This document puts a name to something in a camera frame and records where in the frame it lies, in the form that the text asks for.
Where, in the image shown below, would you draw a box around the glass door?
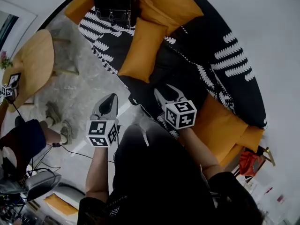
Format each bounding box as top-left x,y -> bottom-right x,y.
0,10 -> 19,53

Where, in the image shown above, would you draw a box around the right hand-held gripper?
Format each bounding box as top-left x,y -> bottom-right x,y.
154,84 -> 197,130

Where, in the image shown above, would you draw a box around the person's grey trousers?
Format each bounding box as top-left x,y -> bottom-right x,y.
126,122 -> 150,147

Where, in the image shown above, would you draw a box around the small flower bouquet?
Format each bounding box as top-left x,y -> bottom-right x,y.
0,51 -> 14,70

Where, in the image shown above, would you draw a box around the round wooden table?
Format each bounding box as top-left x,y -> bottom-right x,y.
2,29 -> 80,113

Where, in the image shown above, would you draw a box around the black photo frame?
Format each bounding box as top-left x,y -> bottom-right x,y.
8,72 -> 22,88

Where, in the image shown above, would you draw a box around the dark grey chair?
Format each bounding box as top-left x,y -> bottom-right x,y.
0,170 -> 63,203

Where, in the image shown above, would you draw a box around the black floor power cable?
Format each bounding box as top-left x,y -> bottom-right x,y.
28,142 -> 115,173

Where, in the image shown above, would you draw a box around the person's left forearm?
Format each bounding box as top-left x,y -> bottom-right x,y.
85,145 -> 111,198

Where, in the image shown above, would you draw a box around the black white patterned throw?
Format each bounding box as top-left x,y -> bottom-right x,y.
78,0 -> 268,139

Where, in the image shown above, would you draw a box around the red bag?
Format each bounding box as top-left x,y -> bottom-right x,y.
239,150 -> 267,177

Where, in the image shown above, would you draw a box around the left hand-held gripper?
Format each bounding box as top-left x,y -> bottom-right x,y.
85,93 -> 120,148

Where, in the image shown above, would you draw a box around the large orange cushion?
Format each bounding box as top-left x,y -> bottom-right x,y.
135,0 -> 204,36
178,94 -> 249,164

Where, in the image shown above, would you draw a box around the grey white armchair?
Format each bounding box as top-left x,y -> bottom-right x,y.
35,181 -> 86,220

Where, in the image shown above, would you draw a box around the small orange cushion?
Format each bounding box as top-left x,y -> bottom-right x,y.
117,17 -> 169,84

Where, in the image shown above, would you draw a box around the white storage box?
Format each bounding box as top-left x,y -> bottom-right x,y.
246,172 -> 288,210

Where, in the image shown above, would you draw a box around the dark phone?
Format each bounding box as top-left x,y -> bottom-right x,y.
251,158 -> 261,173

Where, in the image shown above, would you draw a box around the person's black shirt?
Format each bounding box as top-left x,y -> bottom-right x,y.
77,125 -> 268,225

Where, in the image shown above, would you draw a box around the person's right forearm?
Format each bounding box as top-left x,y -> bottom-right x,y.
179,127 -> 223,175

